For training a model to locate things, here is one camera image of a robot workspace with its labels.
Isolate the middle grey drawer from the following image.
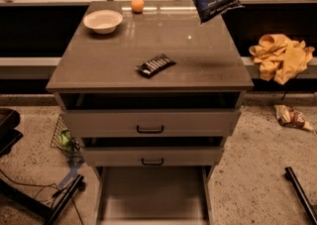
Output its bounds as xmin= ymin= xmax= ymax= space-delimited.
xmin=81 ymin=147 xmax=223 ymax=167

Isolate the black cable on floor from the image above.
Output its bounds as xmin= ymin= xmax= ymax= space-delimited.
xmin=0 ymin=169 xmax=85 ymax=225

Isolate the orange fruit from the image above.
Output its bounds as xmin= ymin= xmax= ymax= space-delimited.
xmin=131 ymin=0 xmax=145 ymax=13

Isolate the white paper bowl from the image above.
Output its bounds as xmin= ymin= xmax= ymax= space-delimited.
xmin=83 ymin=10 xmax=123 ymax=35

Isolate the blue tape on floor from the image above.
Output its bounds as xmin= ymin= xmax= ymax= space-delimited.
xmin=57 ymin=160 xmax=83 ymax=189

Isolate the black chair base left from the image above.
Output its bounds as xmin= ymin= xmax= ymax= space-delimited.
xmin=0 ymin=108 xmax=23 ymax=157

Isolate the black bar right floor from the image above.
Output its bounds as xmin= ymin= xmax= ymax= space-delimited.
xmin=285 ymin=167 xmax=317 ymax=225

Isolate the black candy bar wrapper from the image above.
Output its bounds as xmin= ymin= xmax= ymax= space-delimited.
xmin=136 ymin=54 xmax=175 ymax=78

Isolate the top grey drawer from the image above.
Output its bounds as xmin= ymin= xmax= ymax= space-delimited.
xmin=61 ymin=109 xmax=241 ymax=138

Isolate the black stand leg left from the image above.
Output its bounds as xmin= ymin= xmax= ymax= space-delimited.
xmin=0 ymin=174 xmax=84 ymax=225

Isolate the yellow crumpled cloth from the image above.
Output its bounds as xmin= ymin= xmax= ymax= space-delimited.
xmin=249 ymin=34 xmax=315 ymax=85

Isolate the wire basket on floor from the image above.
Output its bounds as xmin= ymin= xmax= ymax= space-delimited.
xmin=51 ymin=117 xmax=82 ymax=160

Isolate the brown snack bag on floor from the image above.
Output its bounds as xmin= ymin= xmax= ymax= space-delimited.
xmin=274 ymin=105 xmax=314 ymax=132

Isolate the green item in basket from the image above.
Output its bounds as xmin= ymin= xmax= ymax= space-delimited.
xmin=58 ymin=130 xmax=73 ymax=151

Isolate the bottom grey drawer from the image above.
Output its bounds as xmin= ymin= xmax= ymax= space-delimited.
xmin=95 ymin=167 xmax=213 ymax=225

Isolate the grey drawer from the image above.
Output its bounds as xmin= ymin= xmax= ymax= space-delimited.
xmin=81 ymin=147 xmax=223 ymax=167
xmin=95 ymin=167 xmax=213 ymax=225
xmin=61 ymin=109 xmax=241 ymax=138

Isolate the grey drawer cabinet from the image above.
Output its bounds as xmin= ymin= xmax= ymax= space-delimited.
xmin=46 ymin=0 xmax=255 ymax=225

